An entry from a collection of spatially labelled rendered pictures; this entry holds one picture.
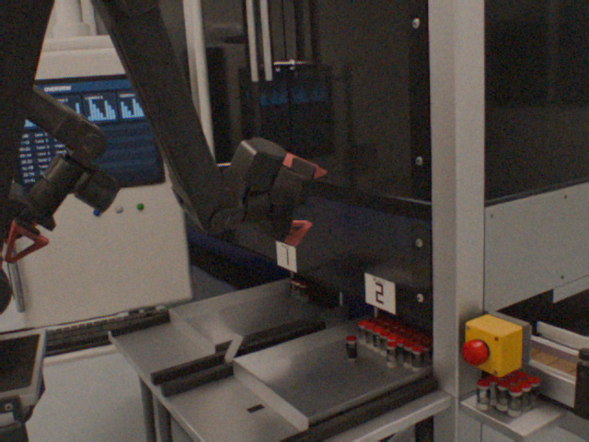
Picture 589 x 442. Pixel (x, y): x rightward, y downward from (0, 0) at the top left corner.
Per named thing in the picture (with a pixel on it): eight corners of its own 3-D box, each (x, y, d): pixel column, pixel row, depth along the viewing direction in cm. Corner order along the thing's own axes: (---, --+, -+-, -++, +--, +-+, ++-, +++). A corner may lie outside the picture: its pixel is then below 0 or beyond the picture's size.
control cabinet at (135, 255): (183, 283, 195) (156, 39, 178) (196, 301, 178) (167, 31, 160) (21, 312, 178) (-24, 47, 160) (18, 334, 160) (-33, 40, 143)
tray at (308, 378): (371, 329, 130) (370, 314, 129) (460, 371, 108) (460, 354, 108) (234, 376, 113) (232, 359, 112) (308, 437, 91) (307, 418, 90)
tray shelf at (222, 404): (280, 292, 163) (280, 285, 163) (481, 391, 105) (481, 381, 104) (109, 338, 139) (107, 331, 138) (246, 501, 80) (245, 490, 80)
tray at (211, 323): (289, 290, 158) (288, 277, 158) (349, 318, 137) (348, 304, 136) (170, 322, 141) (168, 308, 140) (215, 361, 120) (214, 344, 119)
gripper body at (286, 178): (265, 221, 100) (235, 225, 94) (280, 164, 97) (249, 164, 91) (294, 236, 96) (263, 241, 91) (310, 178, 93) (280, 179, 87)
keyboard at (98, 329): (176, 312, 169) (175, 304, 168) (186, 329, 156) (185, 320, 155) (28, 340, 155) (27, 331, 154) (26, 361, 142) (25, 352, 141)
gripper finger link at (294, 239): (292, 226, 107) (257, 232, 100) (302, 190, 105) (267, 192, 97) (320, 242, 103) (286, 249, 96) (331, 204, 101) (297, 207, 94)
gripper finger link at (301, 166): (302, 191, 105) (267, 193, 97) (312, 152, 103) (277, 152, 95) (331, 204, 101) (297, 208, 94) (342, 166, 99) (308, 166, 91)
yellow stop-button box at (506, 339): (492, 350, 99) (493, 309, 97) (529, 365, 93) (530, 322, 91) (462, 363, 95) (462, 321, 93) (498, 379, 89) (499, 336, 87)
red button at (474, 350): (475, 355, 94) (475, 332, 93) (494, 364, 91) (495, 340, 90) (458, 362, 92) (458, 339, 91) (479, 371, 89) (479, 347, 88)
